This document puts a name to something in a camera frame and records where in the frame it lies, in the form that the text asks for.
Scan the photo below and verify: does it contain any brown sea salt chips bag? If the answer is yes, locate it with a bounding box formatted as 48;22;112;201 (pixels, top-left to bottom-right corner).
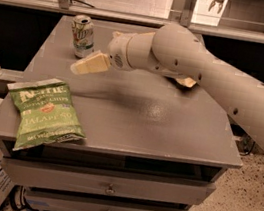
175;78;196;88

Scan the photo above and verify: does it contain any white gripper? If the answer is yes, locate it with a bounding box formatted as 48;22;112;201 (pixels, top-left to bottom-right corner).
70;31;134;75

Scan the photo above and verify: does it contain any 7up soda can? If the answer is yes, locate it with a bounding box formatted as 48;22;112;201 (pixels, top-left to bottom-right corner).
71;14;94;59

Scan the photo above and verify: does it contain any green jalapeno chips bag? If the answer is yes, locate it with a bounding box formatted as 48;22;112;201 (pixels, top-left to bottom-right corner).
7;78;86;151

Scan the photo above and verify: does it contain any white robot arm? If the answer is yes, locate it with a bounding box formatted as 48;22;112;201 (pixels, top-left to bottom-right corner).
70;23;264;151

